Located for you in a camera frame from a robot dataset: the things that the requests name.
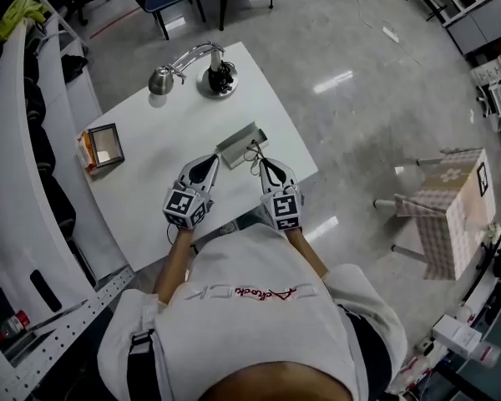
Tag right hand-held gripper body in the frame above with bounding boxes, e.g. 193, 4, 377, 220
258, 158, 305, 231

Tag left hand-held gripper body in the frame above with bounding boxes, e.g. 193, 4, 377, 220
162, 155, 221, 230

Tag thin-framed eyeglasses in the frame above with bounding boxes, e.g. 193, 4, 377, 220
244, 140, 271, 178

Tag grey rectangular box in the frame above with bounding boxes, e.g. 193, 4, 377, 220
215, 121, 271, 170

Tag person's right forearm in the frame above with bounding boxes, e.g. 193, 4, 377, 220
284, 227, 330, 282

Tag person's left forearm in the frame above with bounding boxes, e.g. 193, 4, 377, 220
152, 227, 195, 305

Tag white table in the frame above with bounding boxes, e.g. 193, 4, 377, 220
83, 42, 319, 273

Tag silver desk lamp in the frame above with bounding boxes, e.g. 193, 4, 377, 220
148, 42, 239, 99

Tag person's white shirt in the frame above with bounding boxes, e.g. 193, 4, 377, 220
96, 223, 408, 401

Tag white perforated shelving rack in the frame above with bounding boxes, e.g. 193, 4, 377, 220
0, 0, 137, 401

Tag black phone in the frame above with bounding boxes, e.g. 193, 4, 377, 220
29, 269, 63, 313

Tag dark-legged table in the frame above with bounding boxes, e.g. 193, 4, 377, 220
217, 0, 276, 32

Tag small table with plaid cloth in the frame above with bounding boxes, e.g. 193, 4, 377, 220
373, 147, 498, 282

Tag black and white printed card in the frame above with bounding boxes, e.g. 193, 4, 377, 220
475, 161, 491, 195

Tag red-capped plastic bottle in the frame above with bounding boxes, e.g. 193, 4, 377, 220
0, 310, 30, 338

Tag white cardboard box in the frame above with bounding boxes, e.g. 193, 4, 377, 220
432, 314, 483, 359

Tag small white cart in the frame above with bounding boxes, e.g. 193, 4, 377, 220
470, 54, 501, 131

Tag yellow-green cloth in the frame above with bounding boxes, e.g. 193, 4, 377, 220
0, 0, 51, 43

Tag grey cabinet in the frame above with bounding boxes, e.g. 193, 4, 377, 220
442, 0, 501, 56

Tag dark picture frame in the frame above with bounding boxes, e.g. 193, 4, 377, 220
87, 123, 125, 170

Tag black shoulder strap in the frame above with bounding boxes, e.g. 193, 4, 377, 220
344, 313, 394, 393
126, 330, 156, 401

